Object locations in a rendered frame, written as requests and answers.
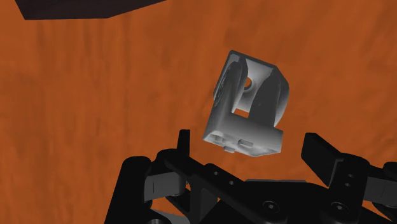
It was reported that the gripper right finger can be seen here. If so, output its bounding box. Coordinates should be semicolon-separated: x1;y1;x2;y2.
300;132;397;224

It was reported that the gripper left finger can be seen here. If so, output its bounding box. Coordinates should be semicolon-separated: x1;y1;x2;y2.
104;129;249;224

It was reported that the grey blocky bracket object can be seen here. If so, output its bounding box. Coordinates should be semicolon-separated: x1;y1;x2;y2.
202;50;291;158

